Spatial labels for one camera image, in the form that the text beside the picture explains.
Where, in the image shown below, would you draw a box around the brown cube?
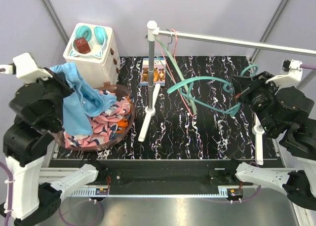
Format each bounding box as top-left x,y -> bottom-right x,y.
74,37 -> 91,54

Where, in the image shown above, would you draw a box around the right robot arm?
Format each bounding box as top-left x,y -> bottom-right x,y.
224,72 -> 316,210

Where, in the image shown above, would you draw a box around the dog picture book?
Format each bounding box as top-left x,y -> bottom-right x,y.
140,57 -> 166,87

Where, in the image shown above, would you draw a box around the pink wire hanger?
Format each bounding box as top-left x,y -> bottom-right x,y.
158,28 -> 197,117

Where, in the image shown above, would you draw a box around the white storage box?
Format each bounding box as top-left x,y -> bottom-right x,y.
63,23 -> 120,88

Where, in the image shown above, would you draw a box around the teal cat ear headphones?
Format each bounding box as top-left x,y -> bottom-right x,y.
68,25 -> 108,59

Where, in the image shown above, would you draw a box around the light blue shorts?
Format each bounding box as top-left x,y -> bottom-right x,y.
50,62 -> 117,136

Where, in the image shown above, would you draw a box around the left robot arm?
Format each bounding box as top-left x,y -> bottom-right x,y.
0,72 -> 107,226

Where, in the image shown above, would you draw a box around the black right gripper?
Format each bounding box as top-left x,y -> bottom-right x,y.
229,69 -> 279,133

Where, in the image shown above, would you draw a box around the mint green hanger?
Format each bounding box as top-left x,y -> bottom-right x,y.
155,36 -> 197,117

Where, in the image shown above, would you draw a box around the pink patterned shorts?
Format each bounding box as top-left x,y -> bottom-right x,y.
64,95 -> 134,149

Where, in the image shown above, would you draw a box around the teal plastic hanger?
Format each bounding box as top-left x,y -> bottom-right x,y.
167,64 -> 259,118

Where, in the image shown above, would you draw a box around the silver clothes rack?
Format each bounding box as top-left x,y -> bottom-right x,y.
138,20 -> 316,165

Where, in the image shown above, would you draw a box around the pink translucent plastic basin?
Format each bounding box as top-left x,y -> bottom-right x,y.
53,82 -> 135,151

